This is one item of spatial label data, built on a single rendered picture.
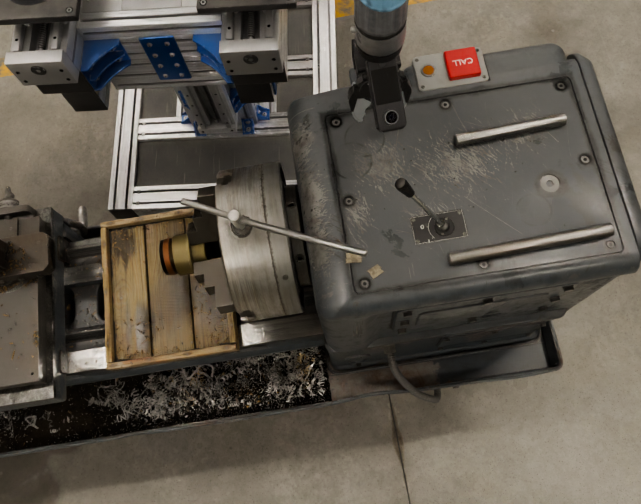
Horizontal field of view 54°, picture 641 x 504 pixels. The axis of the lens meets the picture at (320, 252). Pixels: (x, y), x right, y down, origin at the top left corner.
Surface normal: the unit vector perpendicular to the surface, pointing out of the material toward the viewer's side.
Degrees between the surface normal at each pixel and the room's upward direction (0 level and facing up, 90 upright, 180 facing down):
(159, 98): 0
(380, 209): 0
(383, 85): 29
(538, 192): 0
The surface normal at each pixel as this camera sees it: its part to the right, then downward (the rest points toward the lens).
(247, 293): 0.08, 0.60
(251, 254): 0.01, 0.14
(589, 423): -0.06, -0.30
